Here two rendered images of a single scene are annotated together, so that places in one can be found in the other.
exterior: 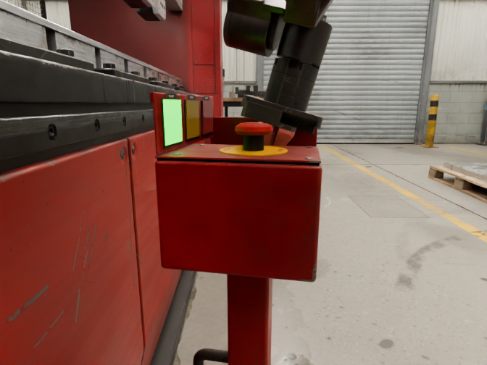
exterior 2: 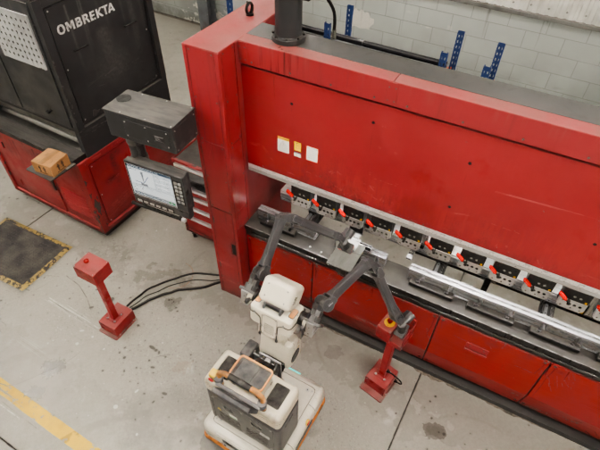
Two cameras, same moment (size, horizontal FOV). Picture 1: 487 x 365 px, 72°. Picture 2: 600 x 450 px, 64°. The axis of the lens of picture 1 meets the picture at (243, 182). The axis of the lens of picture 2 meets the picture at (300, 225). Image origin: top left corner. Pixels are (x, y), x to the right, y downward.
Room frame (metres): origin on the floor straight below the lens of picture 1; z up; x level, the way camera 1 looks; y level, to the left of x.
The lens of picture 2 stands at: (0.66, -1.89, 3.52)
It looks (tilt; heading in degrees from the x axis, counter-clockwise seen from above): 45 degrees down; 118
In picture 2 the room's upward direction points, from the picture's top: 1 degrees clockwise
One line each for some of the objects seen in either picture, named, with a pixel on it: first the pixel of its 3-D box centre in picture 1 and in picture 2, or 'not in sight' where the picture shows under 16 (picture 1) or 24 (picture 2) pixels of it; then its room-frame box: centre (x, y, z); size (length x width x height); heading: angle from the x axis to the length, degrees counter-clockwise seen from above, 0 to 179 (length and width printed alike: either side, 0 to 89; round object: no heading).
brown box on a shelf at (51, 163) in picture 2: not in sight; (48, 161); (-2.63, -0.13, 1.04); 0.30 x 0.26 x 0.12; 179
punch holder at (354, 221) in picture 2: not in sight; (354, 213); (-0.12, 0.35, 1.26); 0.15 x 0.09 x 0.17; 1
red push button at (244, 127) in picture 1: (254, 139); not in sight; (0.35, -0.01, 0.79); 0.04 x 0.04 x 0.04
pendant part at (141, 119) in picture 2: not in sight; (161, 163); (-1.34, -0.12, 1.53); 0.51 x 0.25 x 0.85; 5
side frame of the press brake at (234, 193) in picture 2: not in sight; (251, 168); (-1.07, 0.52, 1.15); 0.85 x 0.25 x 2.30; 91
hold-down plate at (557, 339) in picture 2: (159, 87); (554, 338); (1.31, 0.32, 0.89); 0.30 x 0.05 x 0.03; 1
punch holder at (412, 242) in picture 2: not in sight; (411, 235); (0.28, 0.36, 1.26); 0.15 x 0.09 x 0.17; 1
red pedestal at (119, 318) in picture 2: not in sight; (104, 295); (-1.73, -0.64, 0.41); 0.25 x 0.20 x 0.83; 91
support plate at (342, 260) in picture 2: not in sight; (345, 254); (-0.09, 0.21, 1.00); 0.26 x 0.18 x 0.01; 91
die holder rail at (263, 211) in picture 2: not in sight; (287, 221); (-0.64, 0.35, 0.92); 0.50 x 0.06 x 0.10; 1
